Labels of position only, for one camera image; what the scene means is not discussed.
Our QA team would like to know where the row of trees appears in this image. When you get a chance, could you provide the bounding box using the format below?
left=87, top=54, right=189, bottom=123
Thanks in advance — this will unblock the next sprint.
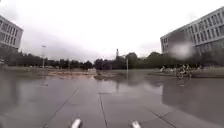
left=0, top=47, right=224, bottom=71

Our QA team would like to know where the distant tower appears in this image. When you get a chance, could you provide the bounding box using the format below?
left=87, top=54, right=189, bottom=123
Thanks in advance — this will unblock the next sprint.
left=115, top=48, right=120, bottom=60

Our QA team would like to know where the robot's own part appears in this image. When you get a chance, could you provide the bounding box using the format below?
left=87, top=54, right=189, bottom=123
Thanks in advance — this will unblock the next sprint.
left=70, top=118, right=82, bottom=128
left=131, top=120, right=142, bottom=128

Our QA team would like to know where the row of parked bicycles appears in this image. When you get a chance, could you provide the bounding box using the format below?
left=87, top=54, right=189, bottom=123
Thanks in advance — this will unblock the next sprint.
left=159, top=63, right=203, bottom=80

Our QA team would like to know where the lamp pole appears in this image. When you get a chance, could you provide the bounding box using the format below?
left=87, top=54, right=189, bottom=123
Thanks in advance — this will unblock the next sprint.
left=40, top=44, right=47, bottom=69

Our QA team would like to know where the grey building with window rows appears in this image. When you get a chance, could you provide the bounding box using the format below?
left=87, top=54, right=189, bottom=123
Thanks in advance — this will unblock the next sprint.
left=159, top=6, right=224, bottom=66
left=0, top=14, right=25, bottom=52

